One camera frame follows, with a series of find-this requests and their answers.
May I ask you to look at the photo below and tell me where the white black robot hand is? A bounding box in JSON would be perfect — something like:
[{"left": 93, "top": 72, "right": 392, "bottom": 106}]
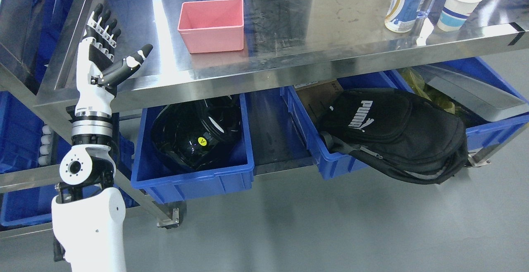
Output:
[{"left": 74, "top": 3, "right": 153, "bottom": 117}]

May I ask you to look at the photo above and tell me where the pink plastic storage box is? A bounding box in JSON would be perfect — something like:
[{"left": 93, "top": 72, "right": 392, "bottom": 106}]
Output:
[{"left": 177, "top": 0, "right": 245, "bottom": 54}]

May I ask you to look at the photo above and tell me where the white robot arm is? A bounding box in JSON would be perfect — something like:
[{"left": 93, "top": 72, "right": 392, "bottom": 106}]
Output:
[{"left": 51, "top": 112, "right": 127, "bottom": 272}]

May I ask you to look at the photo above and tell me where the cardboard box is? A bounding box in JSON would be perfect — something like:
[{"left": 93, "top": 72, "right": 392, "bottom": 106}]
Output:
[{"left": 293, "top": 80, "right": 343, "bottom": 124}]

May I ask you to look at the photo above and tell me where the blue bin lower left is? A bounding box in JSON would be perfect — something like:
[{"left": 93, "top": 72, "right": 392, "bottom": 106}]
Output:
[{"left": 0, "top": 91, "right": 135, "bottom": 227}]

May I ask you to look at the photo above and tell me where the black helmet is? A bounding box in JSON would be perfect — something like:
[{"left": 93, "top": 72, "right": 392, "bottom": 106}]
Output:
[{"left": 150, "top": 95, "right": 242, "bottom": 174}]

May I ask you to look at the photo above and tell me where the blue bin with helmet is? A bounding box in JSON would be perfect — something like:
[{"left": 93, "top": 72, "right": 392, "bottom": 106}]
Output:
[{"left": 131, "top": 93, "right": 255, "bottom": 203}]

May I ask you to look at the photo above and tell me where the blue bin with backpack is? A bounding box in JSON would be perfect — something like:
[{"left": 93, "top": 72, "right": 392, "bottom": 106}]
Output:
[{"left": 279, "top": 70, "right": 411, "bottom": 180}]

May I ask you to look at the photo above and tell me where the yellow plastic bag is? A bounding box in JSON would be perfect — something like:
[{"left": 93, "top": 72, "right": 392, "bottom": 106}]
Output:
[{"left": 397, "top": 67, "right": 455, "bottom": 115}]

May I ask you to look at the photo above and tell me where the black Puma backpack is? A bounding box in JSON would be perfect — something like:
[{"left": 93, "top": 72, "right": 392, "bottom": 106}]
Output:
[{"left": 316, "top": 88, "right": 468, "bottom": 185}]

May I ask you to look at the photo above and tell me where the blue drink bottle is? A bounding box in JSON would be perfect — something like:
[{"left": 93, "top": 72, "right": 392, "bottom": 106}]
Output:
[{"left": 384, "top": 0, "right": 425, "bottom": 33}]

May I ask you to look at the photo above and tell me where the white blue paper cup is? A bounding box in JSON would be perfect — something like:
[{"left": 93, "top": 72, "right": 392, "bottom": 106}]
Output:
[{"left": 437, "top": 0, "right": 483, "bottom": 31}]

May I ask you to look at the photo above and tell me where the blue bin far right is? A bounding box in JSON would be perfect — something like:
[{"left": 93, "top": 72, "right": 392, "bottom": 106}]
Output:
[{"left": 411, "top": 57, "right": 528, "bottom": 151}]

